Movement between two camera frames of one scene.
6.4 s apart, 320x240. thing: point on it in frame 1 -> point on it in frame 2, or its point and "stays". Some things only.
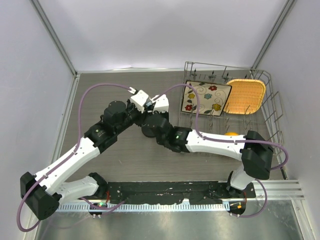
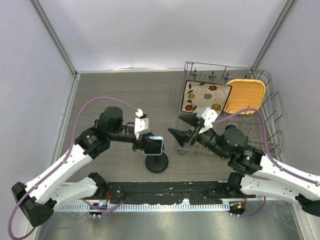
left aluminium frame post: x=37 y=6 stays
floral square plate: x=212 y=97 stays
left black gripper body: x=134 y=114 -> x=137 y=143
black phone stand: x=149 y=130 -> x=157 y=163
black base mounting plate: x=164 y=193 stays
